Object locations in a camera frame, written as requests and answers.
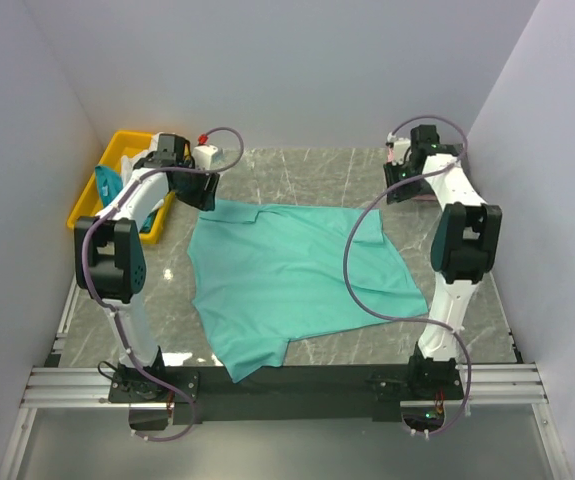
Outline mint green polo shirt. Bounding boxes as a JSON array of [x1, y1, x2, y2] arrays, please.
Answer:
[[187, 200, 428, 382]]

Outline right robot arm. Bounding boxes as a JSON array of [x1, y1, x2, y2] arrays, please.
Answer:
[[384, 125, 502, 388]]

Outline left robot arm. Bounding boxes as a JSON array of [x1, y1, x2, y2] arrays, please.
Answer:
[[73, 133, 224, 384]]

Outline folded pink t shirt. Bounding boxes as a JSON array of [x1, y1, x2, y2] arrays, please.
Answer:
[[383, 145, 436, 204]]

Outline folded dark grey t shirt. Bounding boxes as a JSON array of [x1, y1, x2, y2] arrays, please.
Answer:
[[417, 180, 435, 199]]

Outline white t shirt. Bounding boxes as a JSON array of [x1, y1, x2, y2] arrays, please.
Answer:
[[118, 130, 161, 188]]

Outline yellow plastic bin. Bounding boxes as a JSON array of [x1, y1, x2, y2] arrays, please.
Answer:
[[67, 130, 175, 245]]

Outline teal t shirt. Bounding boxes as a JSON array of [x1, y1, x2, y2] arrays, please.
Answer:
[[94, 165, 164, 233]]

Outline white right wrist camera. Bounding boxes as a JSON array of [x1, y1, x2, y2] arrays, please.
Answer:
[[386, 132, 411, 165]]

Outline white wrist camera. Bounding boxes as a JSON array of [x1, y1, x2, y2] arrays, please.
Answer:
[[192, 144, 223, 170], [386, 132, 411, 165]]

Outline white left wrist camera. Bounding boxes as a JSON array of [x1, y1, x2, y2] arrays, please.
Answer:
[[192, 144, 223, 170]]

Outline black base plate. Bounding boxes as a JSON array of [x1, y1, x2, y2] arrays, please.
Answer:
[[108, 363, 469, 425]]

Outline aluminium frame rail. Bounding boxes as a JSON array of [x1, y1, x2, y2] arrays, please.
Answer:
[[2, 278, 571, 479]]

